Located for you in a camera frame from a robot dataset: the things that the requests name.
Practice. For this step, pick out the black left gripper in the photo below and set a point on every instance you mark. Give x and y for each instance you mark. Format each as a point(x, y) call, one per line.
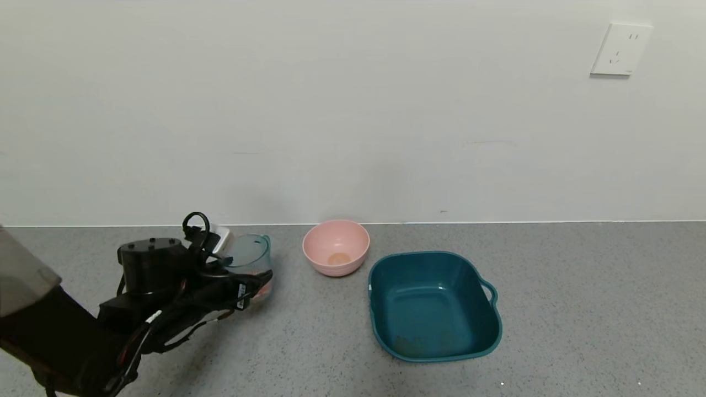
point(242, 296)

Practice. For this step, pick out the transparent teal-tinted measuring cup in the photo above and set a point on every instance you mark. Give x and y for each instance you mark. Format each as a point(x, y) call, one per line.
point(249, 253)

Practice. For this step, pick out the black and grey left robot arm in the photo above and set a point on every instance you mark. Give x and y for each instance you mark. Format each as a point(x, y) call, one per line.
point(60, 336)

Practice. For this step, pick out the pink plastic bowl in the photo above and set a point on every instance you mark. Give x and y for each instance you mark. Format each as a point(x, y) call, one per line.
point(336, 242)

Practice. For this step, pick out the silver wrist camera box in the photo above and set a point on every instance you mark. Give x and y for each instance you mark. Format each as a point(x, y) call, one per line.
point(222, 238)

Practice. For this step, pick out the white wall power socket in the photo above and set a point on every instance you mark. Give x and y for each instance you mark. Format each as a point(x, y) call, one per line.
point(621, 49)

